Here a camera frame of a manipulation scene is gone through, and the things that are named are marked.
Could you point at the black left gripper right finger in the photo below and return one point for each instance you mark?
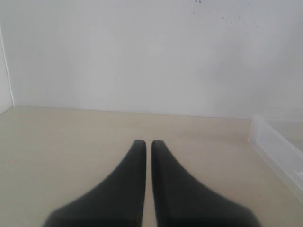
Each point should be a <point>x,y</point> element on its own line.
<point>182,201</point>

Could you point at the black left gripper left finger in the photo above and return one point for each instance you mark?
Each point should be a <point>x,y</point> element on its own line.
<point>117,201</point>

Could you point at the clear plastic container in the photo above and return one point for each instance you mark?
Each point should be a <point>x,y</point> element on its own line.
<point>277,136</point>

